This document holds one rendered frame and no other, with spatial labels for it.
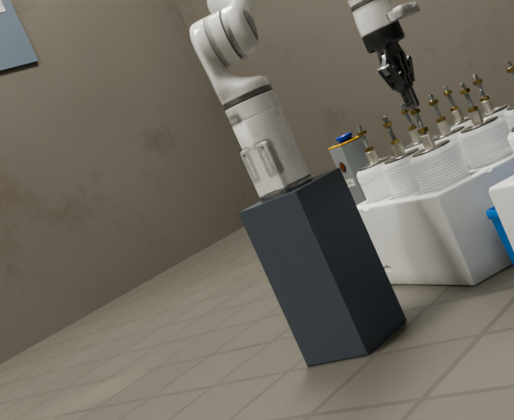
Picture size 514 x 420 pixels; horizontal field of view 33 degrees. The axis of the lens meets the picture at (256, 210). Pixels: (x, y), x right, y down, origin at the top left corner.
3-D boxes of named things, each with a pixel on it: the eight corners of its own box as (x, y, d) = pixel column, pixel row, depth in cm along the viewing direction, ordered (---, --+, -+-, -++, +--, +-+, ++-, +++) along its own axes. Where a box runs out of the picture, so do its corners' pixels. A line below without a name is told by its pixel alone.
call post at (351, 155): (394, 268, 203) (340, 146, 201) (380, 268, 210) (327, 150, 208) (418, 255, 206) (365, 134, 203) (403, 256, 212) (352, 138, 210)
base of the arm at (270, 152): (293, 190, 147) (252, 97, 145) (255, 205, 153) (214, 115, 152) (322, 174, 154) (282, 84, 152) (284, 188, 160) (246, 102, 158)
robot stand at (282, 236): (369, 355, 145) (296, 191, 143) (306, 367, 155) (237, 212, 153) (407, 320, 156) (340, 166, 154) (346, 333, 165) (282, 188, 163)
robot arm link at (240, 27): (242, -39, 166) (199, -18, 169) (240, 10, 143) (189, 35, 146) (264, 2, 171) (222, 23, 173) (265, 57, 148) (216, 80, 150)
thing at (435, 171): (436, 250, 167) (398, 163, 166) (458, 232, 174) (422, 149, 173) (478, 239, 160) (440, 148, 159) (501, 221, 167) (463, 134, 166)
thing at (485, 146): (518, 216, 165) (481, 128, 163) (482, 222, 173) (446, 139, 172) (549, 197, 169) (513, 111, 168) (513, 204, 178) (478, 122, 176)
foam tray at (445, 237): (475, 287, 158) (436, 196, 157) (376, 284, 195) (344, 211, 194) (629, 199, 171) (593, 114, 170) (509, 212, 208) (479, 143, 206)
